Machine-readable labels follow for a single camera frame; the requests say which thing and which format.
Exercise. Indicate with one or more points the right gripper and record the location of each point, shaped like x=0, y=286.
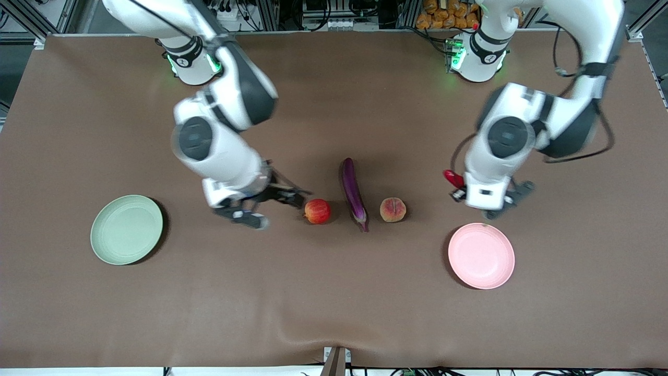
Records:
x=282, y=194

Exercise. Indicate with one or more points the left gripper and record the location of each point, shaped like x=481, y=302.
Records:
x=456, y=195

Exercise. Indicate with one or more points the red chili pepper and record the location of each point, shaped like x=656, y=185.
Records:
x=454, y=178

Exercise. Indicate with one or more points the red apple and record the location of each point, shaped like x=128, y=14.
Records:
x=317, y=211

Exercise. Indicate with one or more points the long purple eggplant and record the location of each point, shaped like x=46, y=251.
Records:
x=352, y=190

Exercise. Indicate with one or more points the peach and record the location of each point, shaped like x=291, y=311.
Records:
x=392, y=210

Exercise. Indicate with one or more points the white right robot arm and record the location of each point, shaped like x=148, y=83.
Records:
x=219, y=151

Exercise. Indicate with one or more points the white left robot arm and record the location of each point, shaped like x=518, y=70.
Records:
x=490, y=156

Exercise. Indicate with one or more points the pink round plate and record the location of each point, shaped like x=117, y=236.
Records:
x=481, y=256

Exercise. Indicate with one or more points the brown tablecloth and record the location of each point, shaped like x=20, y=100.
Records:
x=334, y=292

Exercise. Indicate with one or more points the green round plate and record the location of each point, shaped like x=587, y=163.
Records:
x=127, y=230

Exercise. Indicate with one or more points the white socket strip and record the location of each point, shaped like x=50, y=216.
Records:
x=349, y=24

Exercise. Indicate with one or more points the orange packets pile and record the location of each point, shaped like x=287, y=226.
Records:
x=438, y=15

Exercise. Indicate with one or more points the white power strip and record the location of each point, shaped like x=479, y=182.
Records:
x=232, y=13

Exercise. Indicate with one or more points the metal table edge bracket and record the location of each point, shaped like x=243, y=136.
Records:
x=335, y=363

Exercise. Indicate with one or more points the aluminium frame profile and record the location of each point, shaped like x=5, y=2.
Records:
x=634, y=32
x=21, y=36

